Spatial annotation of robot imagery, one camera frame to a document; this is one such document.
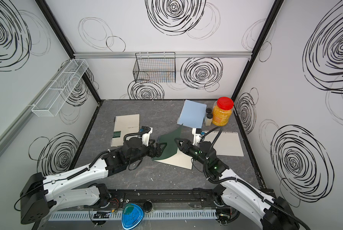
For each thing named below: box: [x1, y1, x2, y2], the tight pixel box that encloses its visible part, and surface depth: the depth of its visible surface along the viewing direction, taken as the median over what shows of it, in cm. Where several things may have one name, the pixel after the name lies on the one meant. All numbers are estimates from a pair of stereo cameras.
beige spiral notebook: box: [110, 114, 141, 148], surface depth 105 cm
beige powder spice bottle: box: [204, 113, 213, 127], surface depth 101 cm
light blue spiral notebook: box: [176, 99, 207, 129], surface depth 114 cm
